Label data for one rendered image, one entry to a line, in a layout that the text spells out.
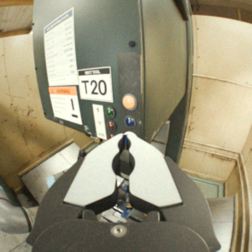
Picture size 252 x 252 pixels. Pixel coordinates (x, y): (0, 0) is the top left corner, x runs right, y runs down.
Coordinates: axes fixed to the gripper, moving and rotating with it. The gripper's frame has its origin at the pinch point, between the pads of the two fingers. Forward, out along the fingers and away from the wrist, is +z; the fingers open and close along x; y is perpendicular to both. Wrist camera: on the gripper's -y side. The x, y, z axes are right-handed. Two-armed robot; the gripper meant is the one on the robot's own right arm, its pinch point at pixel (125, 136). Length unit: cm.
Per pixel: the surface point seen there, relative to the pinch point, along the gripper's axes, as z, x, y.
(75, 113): 20.9, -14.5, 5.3
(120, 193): 29, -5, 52
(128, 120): 11.7, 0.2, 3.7
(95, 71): 16.1, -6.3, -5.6
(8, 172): 49, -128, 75
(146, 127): 11.9, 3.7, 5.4
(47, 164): 86, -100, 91
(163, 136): 71, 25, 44
